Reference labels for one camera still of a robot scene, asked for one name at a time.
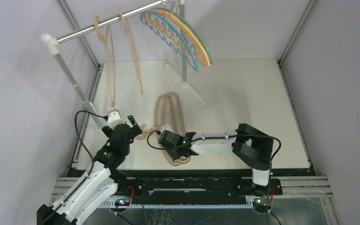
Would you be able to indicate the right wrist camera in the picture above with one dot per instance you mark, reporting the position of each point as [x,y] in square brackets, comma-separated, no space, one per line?
[165,127]

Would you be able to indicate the blue wire hanger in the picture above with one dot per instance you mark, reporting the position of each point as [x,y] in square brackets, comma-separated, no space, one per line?
[164,26]

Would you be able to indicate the green wire hanger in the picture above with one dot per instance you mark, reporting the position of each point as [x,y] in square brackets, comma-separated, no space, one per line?
[197,44]

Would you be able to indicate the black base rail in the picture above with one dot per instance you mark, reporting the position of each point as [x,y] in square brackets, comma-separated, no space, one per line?
[207,187]

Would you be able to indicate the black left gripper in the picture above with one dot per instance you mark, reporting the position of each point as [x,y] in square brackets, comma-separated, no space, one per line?
[135,130]

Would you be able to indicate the beige plastic hanger top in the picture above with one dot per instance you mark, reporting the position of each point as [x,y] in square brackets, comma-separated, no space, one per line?
[133,50]

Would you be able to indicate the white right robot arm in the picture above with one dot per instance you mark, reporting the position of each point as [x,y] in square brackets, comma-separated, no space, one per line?
[249,144]

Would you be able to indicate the white rack foot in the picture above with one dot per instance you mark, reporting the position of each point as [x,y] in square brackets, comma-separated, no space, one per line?
[185,84]

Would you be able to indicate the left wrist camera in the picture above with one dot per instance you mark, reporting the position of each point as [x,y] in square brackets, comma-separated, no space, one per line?
[114,118]

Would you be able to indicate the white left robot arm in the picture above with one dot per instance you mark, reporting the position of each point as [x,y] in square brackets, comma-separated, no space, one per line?
[100,181]

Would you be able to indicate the beige plastic hanger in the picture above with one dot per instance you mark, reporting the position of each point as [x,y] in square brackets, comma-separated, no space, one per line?
[180,118]
[133,50]
[106,39]
[158,108]

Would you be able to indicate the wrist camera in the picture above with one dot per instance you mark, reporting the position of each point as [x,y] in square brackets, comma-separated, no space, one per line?
[114,118]
[165,127]

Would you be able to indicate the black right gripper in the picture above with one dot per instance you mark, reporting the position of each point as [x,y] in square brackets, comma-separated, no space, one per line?
[176,148]

